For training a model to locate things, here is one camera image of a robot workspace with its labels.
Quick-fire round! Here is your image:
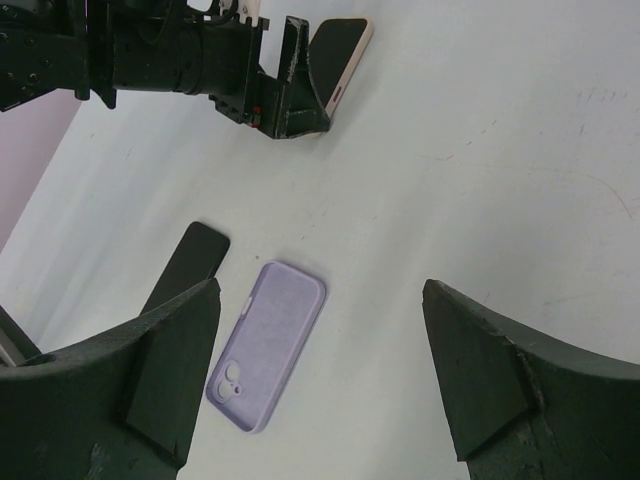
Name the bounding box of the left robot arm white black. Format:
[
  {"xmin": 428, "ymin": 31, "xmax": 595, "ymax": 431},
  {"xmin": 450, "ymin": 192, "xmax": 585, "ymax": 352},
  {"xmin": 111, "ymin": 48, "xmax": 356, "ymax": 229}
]
[{"xmin": 1, "ymin": 0, "xmax": 330, "ymax": 139}]

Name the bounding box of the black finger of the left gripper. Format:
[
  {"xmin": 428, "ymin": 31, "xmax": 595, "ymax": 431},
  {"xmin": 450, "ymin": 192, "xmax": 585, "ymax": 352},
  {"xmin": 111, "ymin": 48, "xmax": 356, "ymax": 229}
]
[{"xmin": 271, "ymin": 16, "xmax": 330, "ymax": 139}]

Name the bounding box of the front aluminium rail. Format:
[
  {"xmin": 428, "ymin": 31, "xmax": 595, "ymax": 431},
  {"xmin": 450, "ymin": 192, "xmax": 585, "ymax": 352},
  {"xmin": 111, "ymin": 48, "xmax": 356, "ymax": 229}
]
[{"xmin": 0, "ymin": 307, "xmax": 41, "ymax": 367}]

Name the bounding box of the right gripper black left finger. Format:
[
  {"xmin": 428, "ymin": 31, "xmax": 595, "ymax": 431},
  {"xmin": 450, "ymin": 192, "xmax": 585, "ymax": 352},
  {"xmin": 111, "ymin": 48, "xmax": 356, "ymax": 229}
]
[{"xmin": 1, "ymin": 279, "xmax": 220, "ymax": 479}]

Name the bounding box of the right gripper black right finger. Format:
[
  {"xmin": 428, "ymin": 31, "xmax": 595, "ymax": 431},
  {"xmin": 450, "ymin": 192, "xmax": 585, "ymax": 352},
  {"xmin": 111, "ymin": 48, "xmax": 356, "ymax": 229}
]
[{"xmin": 423, "ymin": 280, "xmax": 639, "ymax": 479}]

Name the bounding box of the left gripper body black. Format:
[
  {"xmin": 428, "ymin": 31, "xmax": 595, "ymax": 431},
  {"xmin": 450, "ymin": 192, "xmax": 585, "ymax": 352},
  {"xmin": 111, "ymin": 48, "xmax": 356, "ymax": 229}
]
[{"xmin": 207, "ymin": 16, "xmax": 282, "ymax": 138}]

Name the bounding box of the lilac silicone phone case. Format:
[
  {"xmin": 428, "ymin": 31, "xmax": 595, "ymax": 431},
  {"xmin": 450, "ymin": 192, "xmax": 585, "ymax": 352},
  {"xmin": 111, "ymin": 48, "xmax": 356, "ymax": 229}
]
[{"xmin": 205, "ymin": 261, "xmax": 327, "ymax": 434}]

